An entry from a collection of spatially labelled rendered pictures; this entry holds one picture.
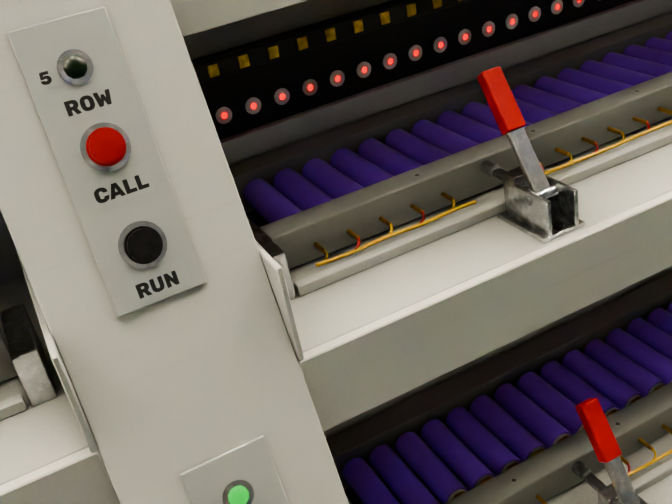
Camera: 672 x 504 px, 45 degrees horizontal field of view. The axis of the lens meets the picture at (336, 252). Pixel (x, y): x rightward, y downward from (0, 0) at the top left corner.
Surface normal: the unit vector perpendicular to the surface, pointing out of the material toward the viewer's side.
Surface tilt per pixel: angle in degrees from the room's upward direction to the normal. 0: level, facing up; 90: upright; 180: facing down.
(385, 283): 21
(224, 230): 90
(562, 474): 111
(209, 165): 90
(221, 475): 90
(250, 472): 90
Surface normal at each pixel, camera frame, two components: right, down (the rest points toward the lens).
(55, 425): -0.17, -0.86
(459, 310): 0.44, 0.37
